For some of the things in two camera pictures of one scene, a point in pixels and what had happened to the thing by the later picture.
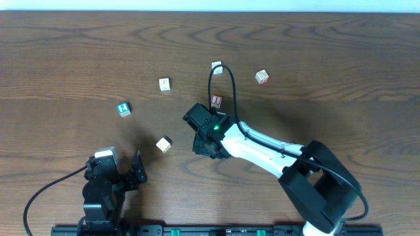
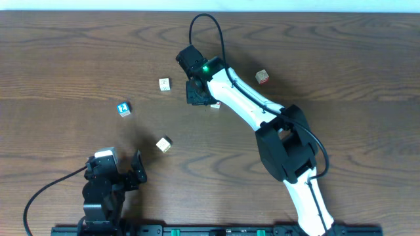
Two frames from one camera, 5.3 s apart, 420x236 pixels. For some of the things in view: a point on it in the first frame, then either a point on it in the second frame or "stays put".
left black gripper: (124, 177) stays put
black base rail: (120, 230) stays put
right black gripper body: (206, 146) to (197, 98)
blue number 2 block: (124, 109) stays put
